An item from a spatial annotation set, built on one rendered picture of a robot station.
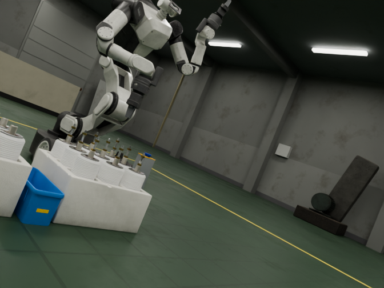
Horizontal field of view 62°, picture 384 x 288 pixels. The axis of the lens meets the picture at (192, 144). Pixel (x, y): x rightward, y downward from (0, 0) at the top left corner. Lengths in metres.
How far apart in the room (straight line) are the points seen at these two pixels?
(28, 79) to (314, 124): 7.00
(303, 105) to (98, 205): 8.74
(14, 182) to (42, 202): 0.11
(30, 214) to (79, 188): 0.18
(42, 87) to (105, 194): 5.96
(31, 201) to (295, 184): 8.28
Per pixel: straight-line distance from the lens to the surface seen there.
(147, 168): 1.69
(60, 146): 1.49
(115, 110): 1.89
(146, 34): 1.96
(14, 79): 7.03
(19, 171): 1.17
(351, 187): 8.06
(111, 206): 1.36
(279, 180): 9.31
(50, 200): 1.20
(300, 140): 9.37
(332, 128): 9.17
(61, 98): 7.33
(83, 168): 1.28
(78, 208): 1.29
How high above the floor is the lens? 0.43
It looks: 1 degrees up
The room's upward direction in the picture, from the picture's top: 23 degrees clockwise
